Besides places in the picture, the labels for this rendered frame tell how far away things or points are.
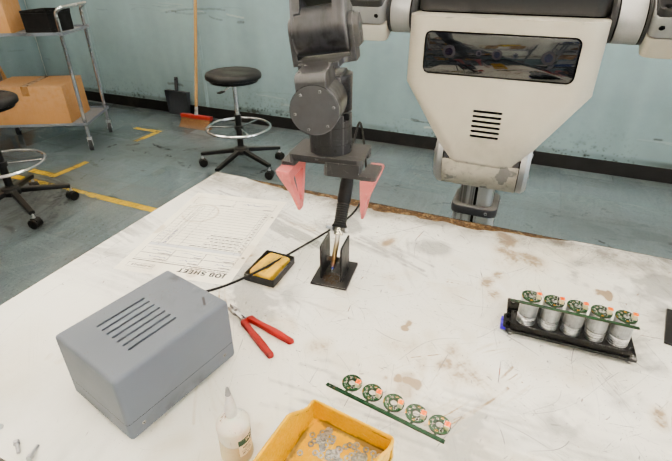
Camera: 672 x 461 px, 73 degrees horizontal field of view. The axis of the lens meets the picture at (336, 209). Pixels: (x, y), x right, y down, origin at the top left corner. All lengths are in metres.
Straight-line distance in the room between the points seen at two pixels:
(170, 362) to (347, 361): 0.22
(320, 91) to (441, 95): 0.56
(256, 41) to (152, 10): 1.01
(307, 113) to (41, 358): 0.47
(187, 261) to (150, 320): 0.27
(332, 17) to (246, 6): 3.25
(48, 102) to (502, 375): 3.54
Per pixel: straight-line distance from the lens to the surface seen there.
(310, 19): 0.57
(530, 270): 0.84
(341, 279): 0.74
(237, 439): 0.51
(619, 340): 0.70
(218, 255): 0.83
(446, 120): 1.05
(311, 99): 0.51
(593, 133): 3.34
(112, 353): 0.55
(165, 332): 0.55
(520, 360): 0.67
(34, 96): 3.85
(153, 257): 0.86
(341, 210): 0.73
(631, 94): 3.29
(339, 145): 0.60
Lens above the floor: 1.21
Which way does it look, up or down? 28 degrees down
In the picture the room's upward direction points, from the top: straight up
